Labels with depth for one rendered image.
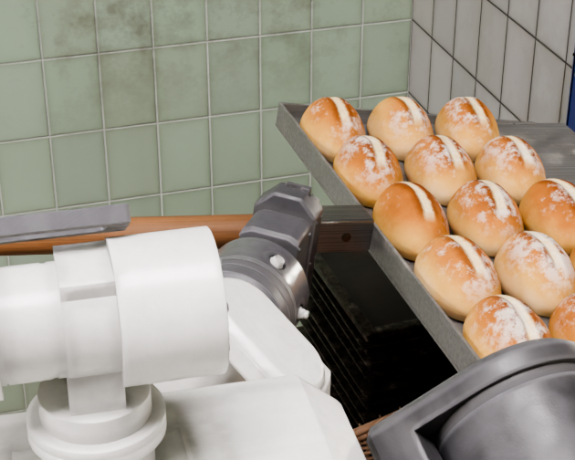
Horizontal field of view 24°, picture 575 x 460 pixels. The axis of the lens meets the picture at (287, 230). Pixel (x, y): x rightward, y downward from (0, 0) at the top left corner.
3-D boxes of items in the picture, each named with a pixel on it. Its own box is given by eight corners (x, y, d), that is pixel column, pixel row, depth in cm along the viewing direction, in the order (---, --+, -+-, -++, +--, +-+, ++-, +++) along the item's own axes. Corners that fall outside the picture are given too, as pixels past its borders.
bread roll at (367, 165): (412, 214, 129) (423, 162, 127) (349, 214, 127) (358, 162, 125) (380, 169, 138) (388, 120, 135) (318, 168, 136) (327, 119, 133)
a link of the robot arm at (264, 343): (242, 264, 99) (365, 396, 96) (180, 339, 104) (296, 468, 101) (193, 286, 94) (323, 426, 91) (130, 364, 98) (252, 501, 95)
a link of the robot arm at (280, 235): (245, 169, 114) (195, 224, 104) (352, 196, 112) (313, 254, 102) (228, 296, 120) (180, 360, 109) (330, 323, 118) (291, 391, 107)
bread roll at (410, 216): (461, 266, 120) (473, 212, 118) (393, 268, 118) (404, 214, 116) (418, 215, 129) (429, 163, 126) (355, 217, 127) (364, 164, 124)
